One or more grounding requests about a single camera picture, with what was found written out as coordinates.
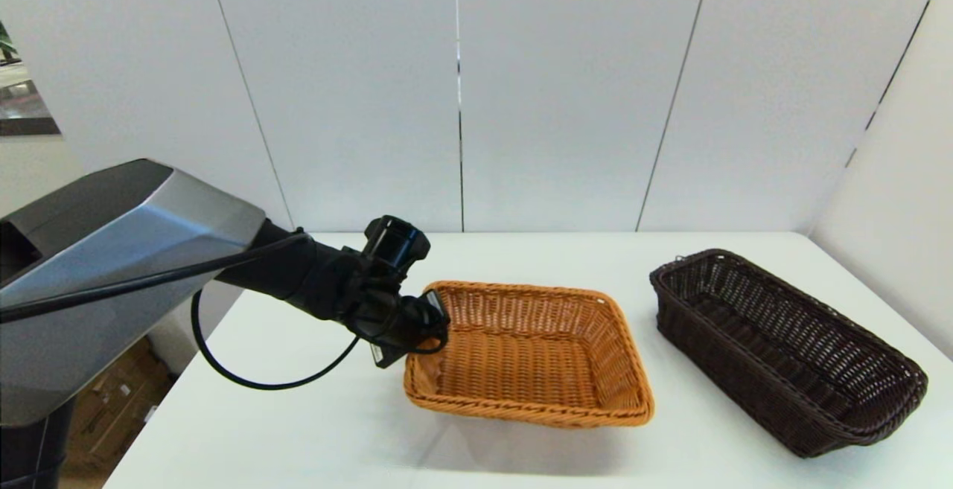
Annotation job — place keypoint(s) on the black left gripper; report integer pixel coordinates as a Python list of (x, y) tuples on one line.
[(387, 318)]

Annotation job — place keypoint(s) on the orange wicker basket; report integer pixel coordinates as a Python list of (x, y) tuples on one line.
[(536, 362)]

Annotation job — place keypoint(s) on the dark brown wicker basket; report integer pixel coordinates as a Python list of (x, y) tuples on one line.
[(782, 355)]

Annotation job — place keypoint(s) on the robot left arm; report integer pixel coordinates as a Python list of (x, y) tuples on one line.
[(112, 251)]

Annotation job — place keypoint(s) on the grey background counter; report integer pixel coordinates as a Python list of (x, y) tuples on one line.
[(26, 109)]

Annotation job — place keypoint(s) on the green potted plant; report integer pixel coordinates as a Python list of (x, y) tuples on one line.
[(7, 42)]

